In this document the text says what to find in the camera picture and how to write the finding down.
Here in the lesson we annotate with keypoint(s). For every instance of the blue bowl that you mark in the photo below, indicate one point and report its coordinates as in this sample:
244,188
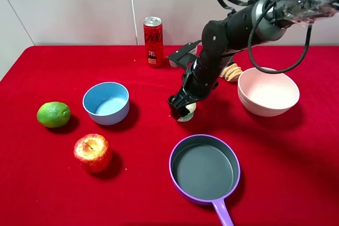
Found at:
107,103

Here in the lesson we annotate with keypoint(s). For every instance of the red soda can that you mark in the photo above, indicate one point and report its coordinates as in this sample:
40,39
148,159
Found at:
153,38

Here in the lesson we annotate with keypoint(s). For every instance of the red yellow apple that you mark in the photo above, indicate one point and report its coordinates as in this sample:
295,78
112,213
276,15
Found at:
93,152

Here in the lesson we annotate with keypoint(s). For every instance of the pink bowl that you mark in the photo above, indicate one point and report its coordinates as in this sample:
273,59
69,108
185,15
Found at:
265,94

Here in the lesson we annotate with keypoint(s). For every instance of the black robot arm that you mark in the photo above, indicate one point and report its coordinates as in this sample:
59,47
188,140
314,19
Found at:
247,24

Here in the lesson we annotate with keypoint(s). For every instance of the purple frying pan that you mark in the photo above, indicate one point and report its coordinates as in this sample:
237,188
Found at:
205,170

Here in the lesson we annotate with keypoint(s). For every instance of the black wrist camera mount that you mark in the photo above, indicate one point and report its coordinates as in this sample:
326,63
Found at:
185,55

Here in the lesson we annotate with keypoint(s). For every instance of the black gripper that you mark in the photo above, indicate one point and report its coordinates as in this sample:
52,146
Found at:
199,81

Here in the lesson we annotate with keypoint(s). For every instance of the ridged bread roll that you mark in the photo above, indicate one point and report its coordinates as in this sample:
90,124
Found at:
231,73

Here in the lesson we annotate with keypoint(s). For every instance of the red tablecloth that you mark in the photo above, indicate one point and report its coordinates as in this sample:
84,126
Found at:
289,163

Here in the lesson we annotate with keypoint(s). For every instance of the small tin can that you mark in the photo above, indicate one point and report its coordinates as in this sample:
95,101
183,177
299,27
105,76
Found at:
191,108

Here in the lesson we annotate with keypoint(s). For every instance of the green lime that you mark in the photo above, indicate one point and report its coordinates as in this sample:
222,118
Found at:
53,114

